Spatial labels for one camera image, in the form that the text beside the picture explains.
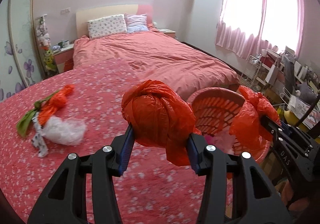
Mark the orange plastic bag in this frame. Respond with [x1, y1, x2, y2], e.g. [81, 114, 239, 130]
[121, 80, 201, 167]
[229, 85, 281, 150]

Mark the paw print plastic bag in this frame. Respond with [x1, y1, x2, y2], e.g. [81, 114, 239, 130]
[31, 112, 48, 158]

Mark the clear plastic bag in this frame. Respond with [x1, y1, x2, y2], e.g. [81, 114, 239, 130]
[42, 116, 87, 146]

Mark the green plastic bag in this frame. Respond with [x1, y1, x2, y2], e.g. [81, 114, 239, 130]
[16, 91, 58, 138]

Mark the cluttered white desk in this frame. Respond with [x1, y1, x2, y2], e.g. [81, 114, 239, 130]
[255, 47, 319, 131]

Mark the orange plastic laundry basket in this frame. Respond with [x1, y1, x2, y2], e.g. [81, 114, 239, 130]
[188, 87, 270, 164]

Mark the stuffed toys shelf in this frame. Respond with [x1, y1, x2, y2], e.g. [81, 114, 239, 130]
[35, 14, 57, 77]

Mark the sliding wardrobe with flowers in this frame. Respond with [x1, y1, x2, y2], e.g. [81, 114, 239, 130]
[1, 0, 43, 101]

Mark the pink left nightstand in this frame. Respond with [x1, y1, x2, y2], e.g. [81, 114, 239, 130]
[53, 40, 74, 73]

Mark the pink nightstand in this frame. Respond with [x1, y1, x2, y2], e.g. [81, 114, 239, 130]
[53, 40, 74, 73]
[158, 28, 176, 39]

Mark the pink window curtain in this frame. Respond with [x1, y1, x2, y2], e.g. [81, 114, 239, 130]
[215, 0, 305, 59]

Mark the salmon pink duvet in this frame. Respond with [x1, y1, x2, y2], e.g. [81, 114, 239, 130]
[73, 26, 239, 100]

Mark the pink right nightstand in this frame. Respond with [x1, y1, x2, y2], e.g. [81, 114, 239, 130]
[158, 28, 176, 39]

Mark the white floral pillow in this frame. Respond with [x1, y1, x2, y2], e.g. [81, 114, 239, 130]
[87, 14, 127, 40]

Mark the beige wooden headboard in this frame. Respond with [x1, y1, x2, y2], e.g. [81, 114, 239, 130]
[76, 4, 153, 38]

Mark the purple striped pillow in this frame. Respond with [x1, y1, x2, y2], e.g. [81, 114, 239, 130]
[125, 14, 149, 33]

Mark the white wire rack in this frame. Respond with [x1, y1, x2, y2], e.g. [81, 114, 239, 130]
[239, 56, 261, 89]

